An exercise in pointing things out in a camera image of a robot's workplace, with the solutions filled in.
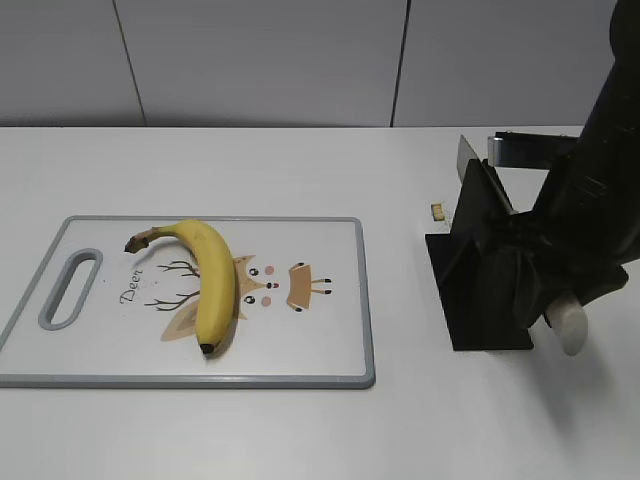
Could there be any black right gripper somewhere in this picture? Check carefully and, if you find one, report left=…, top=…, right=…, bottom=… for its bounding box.
left=494, top=155, right=628, bottom=330

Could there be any small yellow banana piece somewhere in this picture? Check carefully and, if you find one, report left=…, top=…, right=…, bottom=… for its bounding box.
left=430, top=203, right=446, bottom=222

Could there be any white grey-rimmed cutting board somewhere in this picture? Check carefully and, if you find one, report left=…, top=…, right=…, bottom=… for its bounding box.
left=1, top=215, right=375, bottom=389

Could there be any black knife stand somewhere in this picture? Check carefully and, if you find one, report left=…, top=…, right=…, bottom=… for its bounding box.
left=425, top=159, right=533, bottom=351

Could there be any white-handled kitchen knife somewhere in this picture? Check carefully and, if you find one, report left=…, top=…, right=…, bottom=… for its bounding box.
left=456, top=135, right=588, bottom=356

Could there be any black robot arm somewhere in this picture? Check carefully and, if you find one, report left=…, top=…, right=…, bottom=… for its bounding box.
left=488, top=1, right=639, bottom=328

